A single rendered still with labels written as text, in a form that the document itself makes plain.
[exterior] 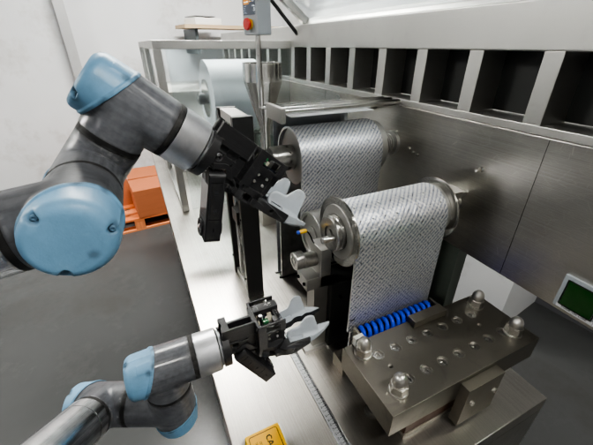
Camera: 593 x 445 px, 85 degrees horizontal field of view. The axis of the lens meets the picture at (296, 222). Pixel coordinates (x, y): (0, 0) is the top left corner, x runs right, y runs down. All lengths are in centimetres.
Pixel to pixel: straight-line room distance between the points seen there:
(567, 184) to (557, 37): 25
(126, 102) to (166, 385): 42
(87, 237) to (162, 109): 19
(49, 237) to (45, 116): 372
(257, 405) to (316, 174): 54
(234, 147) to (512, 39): 56
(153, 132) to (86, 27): 356
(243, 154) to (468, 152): 53
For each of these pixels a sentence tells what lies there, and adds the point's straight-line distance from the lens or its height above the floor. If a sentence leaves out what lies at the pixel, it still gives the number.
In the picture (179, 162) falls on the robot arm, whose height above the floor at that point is 145.
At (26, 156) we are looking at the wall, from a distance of 412.
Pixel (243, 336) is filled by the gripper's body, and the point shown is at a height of 113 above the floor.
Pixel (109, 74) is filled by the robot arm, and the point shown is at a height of 156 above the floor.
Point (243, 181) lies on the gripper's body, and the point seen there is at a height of 141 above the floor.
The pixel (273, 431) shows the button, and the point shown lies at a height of 92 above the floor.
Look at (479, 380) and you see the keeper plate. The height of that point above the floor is 102.
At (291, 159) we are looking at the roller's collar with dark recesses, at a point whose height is 134.
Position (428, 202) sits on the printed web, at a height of 130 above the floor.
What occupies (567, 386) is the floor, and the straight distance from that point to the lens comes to 240.
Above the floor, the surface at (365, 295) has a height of 111.
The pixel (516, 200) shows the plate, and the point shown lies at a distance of 79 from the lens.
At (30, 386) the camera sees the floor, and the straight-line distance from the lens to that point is 238.
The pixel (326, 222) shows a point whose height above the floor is 127.
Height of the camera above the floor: 159
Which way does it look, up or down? 29 degrees down
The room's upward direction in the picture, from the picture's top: straight up
